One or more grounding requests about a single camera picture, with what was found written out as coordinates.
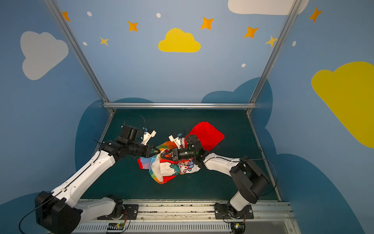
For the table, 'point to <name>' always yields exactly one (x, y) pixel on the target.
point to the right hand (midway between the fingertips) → (162, 157)
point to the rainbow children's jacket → (162, 168)
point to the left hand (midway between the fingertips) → (158, 150)
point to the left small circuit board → (115, 226)
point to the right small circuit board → (238, 227)
